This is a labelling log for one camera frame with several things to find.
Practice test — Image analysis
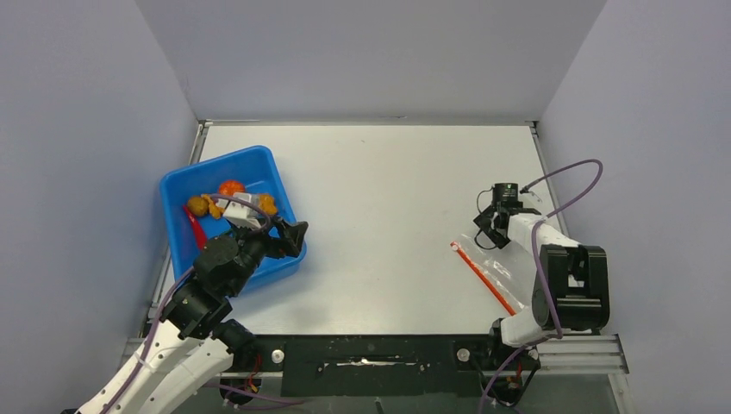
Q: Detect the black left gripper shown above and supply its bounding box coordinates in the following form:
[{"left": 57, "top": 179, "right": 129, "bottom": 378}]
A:
[{"left": 226, "top": 215, "right": 307, "bottom": 297}]

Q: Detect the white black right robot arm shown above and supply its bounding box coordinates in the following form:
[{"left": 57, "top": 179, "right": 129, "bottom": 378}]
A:
[{"left": 473, "top": 183, "right": 610, "bottom": 368}]

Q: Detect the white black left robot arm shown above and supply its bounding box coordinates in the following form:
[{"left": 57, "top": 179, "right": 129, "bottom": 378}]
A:
[{"left": 76, "top": 216, "right": 309, "bottom": 413}]

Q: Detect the yellow fried food piece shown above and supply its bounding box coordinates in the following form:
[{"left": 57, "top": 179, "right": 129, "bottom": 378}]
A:
[{"left": 202, "top": 194, "right": 225, "bottom": 220}]

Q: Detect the golden fried nugget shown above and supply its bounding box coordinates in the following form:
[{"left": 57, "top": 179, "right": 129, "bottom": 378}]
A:
[{"left": 257, "top": 193, "right": 278, "bottom": 216}]

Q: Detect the blue plastic bin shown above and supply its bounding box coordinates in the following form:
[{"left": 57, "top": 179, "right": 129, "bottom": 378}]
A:
[{"left": 159, "top": 146, "right": 307, "bottom": 292}]

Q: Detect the orange toy pumpkin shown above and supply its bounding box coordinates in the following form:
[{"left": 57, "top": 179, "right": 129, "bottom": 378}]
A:
[{"left": 218, "top": 179, "right": 247, "bottom": 197}]

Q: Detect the red toy chili pepper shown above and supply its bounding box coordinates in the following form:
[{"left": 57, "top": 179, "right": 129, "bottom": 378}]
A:
[{"left": 183, "top": 205, "right": 208, "bottom": 250}]

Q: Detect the round brown fried ball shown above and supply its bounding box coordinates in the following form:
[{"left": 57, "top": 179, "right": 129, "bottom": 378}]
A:
[{"left": 186, "top": 196, "right": 209, "bottom": 217}]

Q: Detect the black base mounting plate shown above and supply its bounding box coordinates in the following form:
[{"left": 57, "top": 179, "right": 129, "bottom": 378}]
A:
[{"left": 219, "top": 334, "right": 541, "bottom": 403}]

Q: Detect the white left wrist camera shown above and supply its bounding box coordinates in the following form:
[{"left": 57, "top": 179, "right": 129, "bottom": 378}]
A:
[{"left": 216, "top": 192, "right": 262, "bottom": 230}]

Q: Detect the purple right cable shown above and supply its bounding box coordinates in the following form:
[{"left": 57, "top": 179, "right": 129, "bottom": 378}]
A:
[{"left": 477, "top": 159, "right": 604, "bottom": 414}]

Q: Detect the purple cable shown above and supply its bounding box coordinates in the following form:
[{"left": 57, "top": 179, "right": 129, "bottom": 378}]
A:
[
  {"left": 97, "top": 194, "right": 303, "bottom": 414},
  {"left": 477, "top": 159, "right": 604, "bottom": 414}
]

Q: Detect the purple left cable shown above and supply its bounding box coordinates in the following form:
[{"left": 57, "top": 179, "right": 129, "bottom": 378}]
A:
[{"left": 97, "top": 194, "right": 303, "bottom": 414}]

